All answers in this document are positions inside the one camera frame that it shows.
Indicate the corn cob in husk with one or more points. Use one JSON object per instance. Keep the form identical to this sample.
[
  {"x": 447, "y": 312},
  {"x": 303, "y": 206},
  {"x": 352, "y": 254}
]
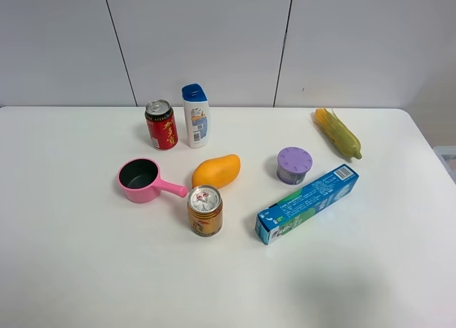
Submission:
[{"x": 337, "y": 132}]

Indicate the gold drink can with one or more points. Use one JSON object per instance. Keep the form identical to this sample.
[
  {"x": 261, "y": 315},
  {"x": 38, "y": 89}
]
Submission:
[{"x": 204, "y": 206}]

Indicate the pink toy saucepan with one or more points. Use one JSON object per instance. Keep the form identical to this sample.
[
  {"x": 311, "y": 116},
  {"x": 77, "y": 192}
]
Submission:
[{"x": 141, "y": 181}]

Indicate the purple-lidded round container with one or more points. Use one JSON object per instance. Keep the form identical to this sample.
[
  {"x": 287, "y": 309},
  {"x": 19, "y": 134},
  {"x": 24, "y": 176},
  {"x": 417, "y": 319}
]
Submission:
[{"x": 293, "y": 163}]

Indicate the red drink can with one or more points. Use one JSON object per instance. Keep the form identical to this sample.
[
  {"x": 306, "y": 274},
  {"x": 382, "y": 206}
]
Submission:
[{"x": 159, "y": 116}]

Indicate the blue toothpaste box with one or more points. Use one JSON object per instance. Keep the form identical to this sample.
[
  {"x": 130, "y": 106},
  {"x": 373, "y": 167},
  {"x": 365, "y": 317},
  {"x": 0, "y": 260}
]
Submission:
[{"x": 295, "y": 209}]

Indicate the yellow mango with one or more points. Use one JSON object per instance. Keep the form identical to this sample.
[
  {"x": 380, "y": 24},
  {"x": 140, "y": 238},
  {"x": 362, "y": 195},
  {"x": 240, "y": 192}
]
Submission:
[{"x": 217, "y": 172}]

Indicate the white blue-capped shampoo bottle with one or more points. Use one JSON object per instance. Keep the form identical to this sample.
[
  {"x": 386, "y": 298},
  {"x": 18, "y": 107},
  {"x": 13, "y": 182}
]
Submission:
[{"x": 197, "y": 117}]

